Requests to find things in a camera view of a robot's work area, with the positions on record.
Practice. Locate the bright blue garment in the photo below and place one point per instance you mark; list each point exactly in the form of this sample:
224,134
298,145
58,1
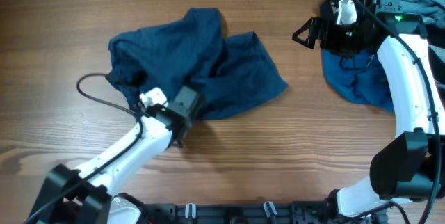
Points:
359,80

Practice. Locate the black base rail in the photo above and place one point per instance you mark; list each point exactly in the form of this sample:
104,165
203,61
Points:
264,211

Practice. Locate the black garment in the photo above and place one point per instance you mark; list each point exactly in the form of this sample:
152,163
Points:
436,40

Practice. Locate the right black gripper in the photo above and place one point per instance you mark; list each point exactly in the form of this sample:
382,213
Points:
322,30

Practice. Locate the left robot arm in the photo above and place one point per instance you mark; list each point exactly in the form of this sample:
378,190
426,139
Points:
90,193

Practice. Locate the dark blue shorts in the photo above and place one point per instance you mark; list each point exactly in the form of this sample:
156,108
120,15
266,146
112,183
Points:
234,73

